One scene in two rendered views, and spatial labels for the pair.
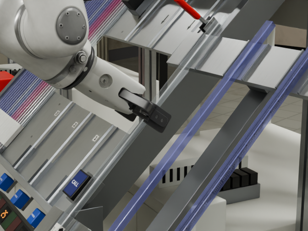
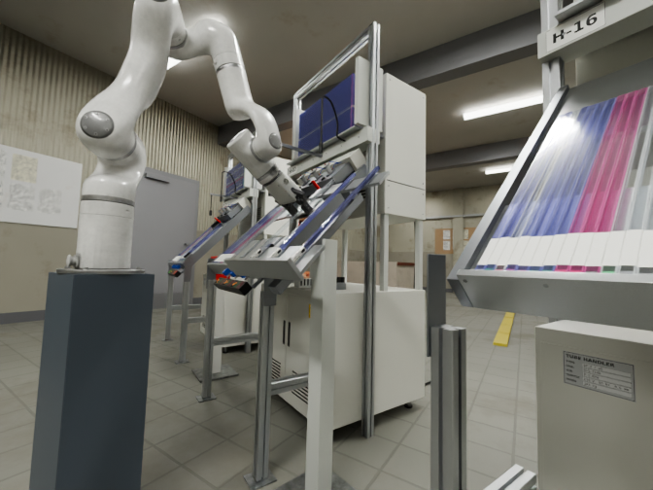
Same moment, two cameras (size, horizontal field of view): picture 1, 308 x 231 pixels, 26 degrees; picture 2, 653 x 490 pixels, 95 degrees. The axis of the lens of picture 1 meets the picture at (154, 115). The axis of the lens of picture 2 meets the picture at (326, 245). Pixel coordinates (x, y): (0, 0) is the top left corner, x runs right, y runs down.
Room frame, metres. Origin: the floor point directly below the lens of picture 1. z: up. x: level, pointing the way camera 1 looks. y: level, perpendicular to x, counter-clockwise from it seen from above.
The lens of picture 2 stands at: (-0.04, 0.06, 0.73)
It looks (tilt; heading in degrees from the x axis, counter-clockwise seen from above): 4 degrees up; 352
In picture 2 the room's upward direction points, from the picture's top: 2 degrees clockwise
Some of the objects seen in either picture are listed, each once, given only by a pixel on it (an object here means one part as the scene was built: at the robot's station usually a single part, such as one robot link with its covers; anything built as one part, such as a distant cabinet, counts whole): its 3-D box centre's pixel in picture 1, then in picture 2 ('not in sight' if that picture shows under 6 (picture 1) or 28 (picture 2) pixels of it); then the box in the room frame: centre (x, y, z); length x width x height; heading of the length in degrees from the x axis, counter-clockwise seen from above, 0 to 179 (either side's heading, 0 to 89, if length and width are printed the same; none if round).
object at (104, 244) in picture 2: not in sight; (106, 238); (0.84, 0.54, 0.79); 0.19 x 0.19 x 0.18
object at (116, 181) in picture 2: not in sight; (117, 165); (0.87, 0.55, 1.00); 0.19 x 0.12 x 0.24; 9
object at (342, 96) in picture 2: not in sight; (331, 123); (1.56, -0.16, 1.52); 0.51 x 0.13 x 0.27; 28
